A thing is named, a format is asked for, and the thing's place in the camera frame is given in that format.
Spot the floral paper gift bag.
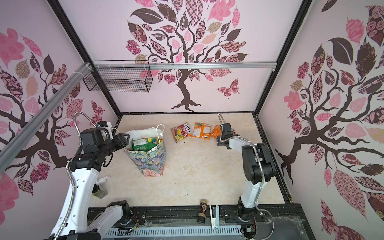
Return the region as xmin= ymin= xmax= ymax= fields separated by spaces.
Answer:
xmin=124 ymin=124 xmax=166 ymax=177

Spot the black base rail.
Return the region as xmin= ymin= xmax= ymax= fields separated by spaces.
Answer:
xmin=87 ymin=204 xmax=315 ymax=240

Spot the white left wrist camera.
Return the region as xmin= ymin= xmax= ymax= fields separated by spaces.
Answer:
xmin=97 ymin=121 xmax=113 ymax=141

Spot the aluminium rail back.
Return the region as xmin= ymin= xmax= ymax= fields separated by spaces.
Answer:
xmin=94 ymin=62 xmax=277 ymax=70

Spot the grey slotted cable duct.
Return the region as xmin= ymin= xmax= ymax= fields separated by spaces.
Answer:
xmin=103 ymin=226 xmax=243 ymax=240

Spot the aluminium rail left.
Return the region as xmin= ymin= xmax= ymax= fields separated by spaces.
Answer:
xmin=1 ymin=63 xmax=92 ymax=172

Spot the small orange snack packet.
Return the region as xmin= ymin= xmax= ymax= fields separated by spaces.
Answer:
xmin=191 ymin=123 xmax=212 ymax=140

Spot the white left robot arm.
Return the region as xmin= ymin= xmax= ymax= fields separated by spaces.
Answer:
xmin=49 ymin=121 xmax=132 ymax=240

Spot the white clip bracket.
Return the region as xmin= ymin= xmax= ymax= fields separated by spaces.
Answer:
xmin=209 ymin=205 xmax=220 ymax=230

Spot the brown cylindrical bottle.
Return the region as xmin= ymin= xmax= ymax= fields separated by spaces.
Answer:
xmin=197 ymin=199 xmax=208 ymax=224

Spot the spice jar black lid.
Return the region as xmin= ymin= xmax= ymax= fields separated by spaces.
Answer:
xmin=92 ymin=184 xmax=108 ymax=199

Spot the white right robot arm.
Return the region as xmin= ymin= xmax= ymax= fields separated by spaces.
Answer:
xmin=217 ymin=114 xmax=277 ymax=222

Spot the black wire basket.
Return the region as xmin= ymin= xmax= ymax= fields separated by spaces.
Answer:
xmin=83 ymin=60 xmax=154 ymax=93

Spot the yellow-pink Fox's candy packet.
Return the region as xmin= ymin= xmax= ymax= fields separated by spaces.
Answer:
xmin=171 ymin=123 xmax=191 ymax=143

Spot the aluminium rail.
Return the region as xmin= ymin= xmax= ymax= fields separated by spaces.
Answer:
xmin=1 ymin=63 xmax=92 ymax=172
xmin=94 ymin=62 xmax=277 ymax=70

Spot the green snack packet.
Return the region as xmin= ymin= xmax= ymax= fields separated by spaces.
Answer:
xmin=132 ymin=137 xmax=162 ymax=152

